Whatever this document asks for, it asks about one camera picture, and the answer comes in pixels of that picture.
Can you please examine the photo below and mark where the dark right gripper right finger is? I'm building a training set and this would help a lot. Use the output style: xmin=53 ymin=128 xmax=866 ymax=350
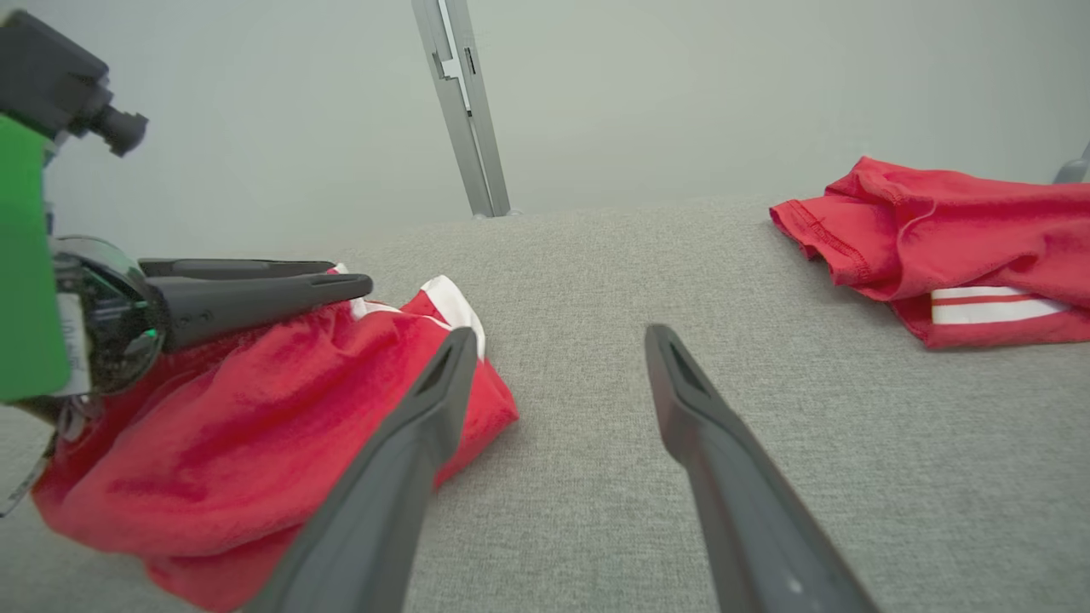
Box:
xmin=645 ymin=324 xmax=878 ymax=613

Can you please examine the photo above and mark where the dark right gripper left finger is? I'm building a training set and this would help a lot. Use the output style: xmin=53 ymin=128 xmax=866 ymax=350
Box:
xmin=243 ymin=328 xmax=479 ymax=613

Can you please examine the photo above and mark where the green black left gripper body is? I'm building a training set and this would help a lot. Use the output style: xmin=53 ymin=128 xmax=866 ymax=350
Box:
xmin=0 ymin=115 xmax=167 ymax=404

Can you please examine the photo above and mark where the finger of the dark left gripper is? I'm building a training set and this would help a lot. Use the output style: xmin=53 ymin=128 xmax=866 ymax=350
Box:
xmin=152 ymin=272 xmax=374 ymax=354
xmin=139 ymin=258 xmax=337 ymax=280

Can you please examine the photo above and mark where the red white basketball jersey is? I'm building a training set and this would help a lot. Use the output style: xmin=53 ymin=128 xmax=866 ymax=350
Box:
xmin=32 ymin=262 xmax=520 ymax=613
xmin=769 ymin=156 xmax=1090 ymax=350

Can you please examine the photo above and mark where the grey curved floor stand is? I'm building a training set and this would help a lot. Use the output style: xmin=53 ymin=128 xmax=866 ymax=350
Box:
xmin=1053 ymin=140 xmax=1090 ymax=185

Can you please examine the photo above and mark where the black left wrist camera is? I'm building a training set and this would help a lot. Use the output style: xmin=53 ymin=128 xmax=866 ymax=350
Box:
xmin=0 ymin=10 xmax=150 ymax=158

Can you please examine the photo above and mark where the grey partition post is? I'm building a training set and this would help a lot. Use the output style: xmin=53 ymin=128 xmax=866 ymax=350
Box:
xmin=411 ymin=0 xmax=512 ymax=218

